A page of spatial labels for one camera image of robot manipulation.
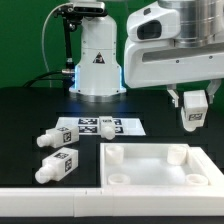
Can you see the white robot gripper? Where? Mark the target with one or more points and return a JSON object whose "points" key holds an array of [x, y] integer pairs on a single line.
{"points": [[156, 63]]}

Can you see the black camera on stand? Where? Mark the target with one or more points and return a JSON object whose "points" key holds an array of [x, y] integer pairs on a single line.
{"points": [[73, 14]]}

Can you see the paper sheet with markers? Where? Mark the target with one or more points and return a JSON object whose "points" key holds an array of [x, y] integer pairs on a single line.
{"points": [[91, 126]]}

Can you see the white L-shaped fence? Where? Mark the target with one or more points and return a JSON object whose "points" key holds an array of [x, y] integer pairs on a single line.
{"points": [[120, 200]]}

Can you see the white square table top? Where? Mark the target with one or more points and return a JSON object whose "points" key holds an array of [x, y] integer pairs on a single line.
{"points": [[150, 165]]}

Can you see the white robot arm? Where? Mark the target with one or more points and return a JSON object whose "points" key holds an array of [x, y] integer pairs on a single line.
{"points": [[99, 75]]}

